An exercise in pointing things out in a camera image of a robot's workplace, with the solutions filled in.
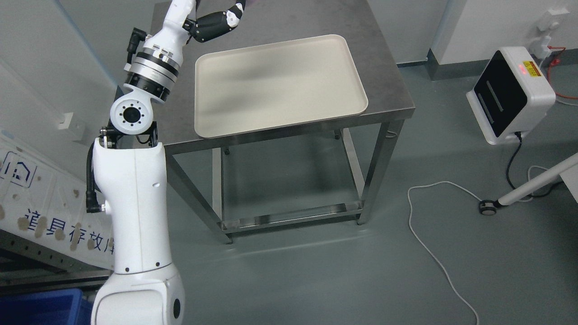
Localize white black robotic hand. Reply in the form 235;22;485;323
182;0;246;44

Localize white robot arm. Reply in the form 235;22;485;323
90;0;196;325

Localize metal shelf rack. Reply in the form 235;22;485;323
0;230;112;296

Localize beige plastic tray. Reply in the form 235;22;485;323
194;34;369;139

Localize stainless steel table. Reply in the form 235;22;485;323
155;0;415;244

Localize white sign with blue letters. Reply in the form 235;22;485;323
0;134;115;269

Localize white black box device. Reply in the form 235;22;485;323
466;46;556;145

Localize blue plastic bin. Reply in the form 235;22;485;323
0;288;93;325

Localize white stand leg with caster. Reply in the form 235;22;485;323
478;154;578;216

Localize white wall socket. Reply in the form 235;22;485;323
57;112;75;131

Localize white wall outlet with plug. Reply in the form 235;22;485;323
529;7;569;60

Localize black power cable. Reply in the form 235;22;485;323
506;131;556;198

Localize red cable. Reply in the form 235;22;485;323
544;46;578;101

